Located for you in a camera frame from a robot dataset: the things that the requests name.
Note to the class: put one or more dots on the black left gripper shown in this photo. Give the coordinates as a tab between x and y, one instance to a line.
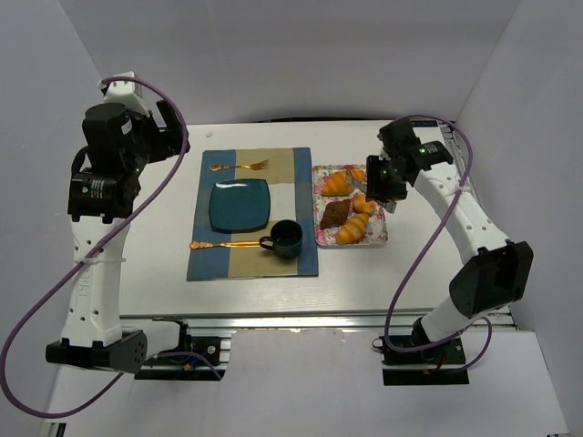
165	135

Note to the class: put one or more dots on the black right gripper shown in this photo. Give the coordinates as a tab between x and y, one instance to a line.
380	180

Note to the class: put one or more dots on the small round orange bun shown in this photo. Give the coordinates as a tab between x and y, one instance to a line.
362	205

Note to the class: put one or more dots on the steel tongs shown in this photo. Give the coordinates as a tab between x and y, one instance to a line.
360	184

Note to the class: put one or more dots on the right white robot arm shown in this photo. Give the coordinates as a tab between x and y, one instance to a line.
495	268

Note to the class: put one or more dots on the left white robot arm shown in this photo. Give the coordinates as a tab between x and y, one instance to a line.
103	187

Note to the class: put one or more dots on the large striped orange croissant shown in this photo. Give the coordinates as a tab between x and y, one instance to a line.
338	185

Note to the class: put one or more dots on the small striped orange croissant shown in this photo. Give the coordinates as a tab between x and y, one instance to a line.
353	229

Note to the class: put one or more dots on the brown chocolate croissant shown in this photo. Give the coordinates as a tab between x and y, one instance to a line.
335	214

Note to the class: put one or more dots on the floral serving tray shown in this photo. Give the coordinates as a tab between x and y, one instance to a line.
376	234

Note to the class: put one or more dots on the right blue label sticker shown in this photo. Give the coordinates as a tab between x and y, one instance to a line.
424	123

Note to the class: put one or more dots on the blue beige placemat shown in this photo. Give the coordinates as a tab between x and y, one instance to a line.
289	177

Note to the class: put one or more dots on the dark green mug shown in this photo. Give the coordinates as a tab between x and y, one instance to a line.
285	239

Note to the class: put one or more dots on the gold fork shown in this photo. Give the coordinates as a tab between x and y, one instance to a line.
255	166

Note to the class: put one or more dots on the teal square plate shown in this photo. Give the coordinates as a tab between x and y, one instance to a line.
239	205

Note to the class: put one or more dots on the gold knife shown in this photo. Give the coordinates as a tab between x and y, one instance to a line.
195	245

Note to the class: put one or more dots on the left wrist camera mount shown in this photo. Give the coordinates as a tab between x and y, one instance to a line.
125	92

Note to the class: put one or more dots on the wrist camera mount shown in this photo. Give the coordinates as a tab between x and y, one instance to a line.
398	137
125	92

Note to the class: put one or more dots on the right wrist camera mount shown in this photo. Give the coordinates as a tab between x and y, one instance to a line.
398	137

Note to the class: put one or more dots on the aluminium table frame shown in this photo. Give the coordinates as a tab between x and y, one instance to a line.
301	360

